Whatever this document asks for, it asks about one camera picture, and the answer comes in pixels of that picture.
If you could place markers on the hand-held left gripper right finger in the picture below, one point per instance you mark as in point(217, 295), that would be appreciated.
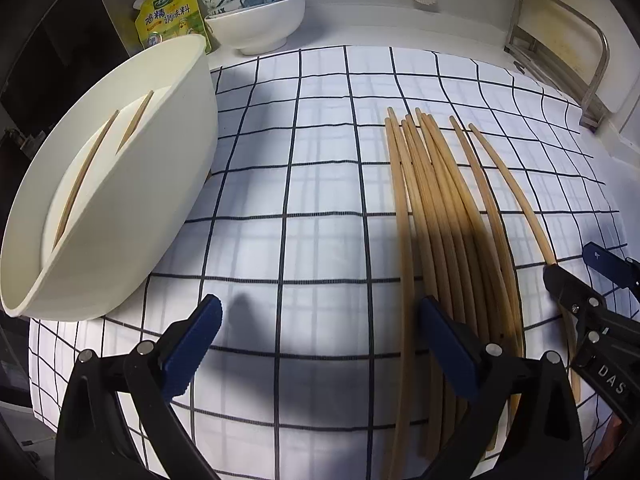
point(445, 345)

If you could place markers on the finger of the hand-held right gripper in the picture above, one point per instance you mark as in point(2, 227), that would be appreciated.
point(565, 285)
point(607, 262)

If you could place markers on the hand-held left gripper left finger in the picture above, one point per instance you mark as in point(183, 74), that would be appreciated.
point(195, 345)

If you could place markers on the long wooden chopstick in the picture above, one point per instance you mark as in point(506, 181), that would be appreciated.
point(135, 121)
point(515, 185)
point(85, 177)

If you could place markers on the pile of wooden chopsticks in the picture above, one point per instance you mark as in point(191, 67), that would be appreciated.
point(430, 220)

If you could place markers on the large white basin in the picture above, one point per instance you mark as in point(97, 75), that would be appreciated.
point(165, 160)

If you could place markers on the white black checkered cloth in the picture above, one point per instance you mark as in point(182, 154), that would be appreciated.
point(310, 260)

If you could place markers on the metal cutting board rack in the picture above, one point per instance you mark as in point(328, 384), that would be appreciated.
point(590, 117)

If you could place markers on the white cutting board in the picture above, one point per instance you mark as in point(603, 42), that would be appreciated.
point(565, 45)

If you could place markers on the plain white bowl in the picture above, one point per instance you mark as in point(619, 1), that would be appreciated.
point(260, 30)

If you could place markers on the yellow seasoning pouch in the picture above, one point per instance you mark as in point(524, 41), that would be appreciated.
point(170, 15)

